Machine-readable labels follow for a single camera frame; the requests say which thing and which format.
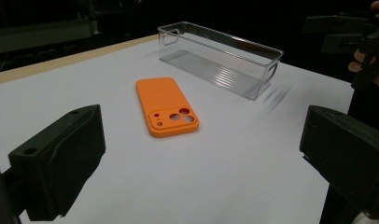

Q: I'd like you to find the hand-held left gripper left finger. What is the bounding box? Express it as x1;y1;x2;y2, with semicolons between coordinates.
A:
8;104;106;222

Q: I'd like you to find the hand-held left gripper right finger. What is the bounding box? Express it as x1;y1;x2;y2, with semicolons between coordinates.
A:
299;105;379;220

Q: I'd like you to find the orange pen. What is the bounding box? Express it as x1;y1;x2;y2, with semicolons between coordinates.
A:
135;77;201;139

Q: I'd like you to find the clear plastic container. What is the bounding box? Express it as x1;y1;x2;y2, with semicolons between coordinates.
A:
157;21;285;101

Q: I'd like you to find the white table mat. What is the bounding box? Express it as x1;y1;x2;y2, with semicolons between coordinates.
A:
0;38;355;224

